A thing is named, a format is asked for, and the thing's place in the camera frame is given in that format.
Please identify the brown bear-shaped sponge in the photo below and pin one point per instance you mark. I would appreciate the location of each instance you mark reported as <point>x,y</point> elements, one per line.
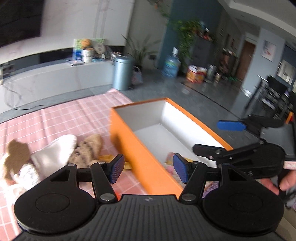
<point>17,154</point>

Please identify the yellow cloth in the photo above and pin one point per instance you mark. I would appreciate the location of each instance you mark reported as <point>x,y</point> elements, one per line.
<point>108,158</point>

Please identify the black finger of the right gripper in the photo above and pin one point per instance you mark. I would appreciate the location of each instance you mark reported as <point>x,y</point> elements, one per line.
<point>216,154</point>

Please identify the grey metal trash bin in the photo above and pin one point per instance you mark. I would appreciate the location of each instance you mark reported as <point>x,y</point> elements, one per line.
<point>123,70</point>

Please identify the pink checkered tablecloth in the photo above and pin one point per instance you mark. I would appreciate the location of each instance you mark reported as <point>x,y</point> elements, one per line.
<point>81,118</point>

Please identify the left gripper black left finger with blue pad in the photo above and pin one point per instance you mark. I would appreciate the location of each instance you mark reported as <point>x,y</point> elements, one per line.
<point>104,175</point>

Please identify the brown plush teddy toy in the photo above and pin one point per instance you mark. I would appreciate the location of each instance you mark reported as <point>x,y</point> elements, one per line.
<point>87,151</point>

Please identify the orange yellow carton box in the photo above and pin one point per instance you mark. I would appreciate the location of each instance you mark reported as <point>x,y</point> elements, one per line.
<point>196,74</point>

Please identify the small teddy bear figurine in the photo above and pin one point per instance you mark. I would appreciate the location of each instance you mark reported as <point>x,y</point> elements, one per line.
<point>85,43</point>

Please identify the white marble tv console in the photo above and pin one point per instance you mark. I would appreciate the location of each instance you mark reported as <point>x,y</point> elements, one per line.
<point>26,80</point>

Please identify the orange cardboard box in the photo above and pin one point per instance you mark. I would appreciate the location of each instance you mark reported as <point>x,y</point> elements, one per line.
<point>146,132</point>

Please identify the potted long-leaf plant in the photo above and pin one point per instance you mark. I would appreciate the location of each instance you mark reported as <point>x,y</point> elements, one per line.
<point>140,50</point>

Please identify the white silver fabric pouch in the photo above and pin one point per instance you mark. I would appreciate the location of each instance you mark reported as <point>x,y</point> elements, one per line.
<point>55,155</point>

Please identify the pink white fluffy plush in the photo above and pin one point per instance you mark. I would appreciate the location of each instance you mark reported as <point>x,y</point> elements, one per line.
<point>168,164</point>

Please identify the black wall television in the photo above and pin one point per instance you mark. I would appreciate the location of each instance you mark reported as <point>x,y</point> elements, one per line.
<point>20,20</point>

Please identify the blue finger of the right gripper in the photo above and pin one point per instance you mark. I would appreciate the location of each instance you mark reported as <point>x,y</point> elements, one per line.
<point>230,125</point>

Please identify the green climbing plant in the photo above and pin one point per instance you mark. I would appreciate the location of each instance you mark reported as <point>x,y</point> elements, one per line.
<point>187,31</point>

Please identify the person's right hand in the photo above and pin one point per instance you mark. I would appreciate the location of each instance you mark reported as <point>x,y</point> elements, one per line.
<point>282,185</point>

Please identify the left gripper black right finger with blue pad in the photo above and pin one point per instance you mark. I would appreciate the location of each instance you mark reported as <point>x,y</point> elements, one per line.
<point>192,174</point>

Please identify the blue water jug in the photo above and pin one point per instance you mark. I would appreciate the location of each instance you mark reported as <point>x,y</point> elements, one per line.
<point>171,65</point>

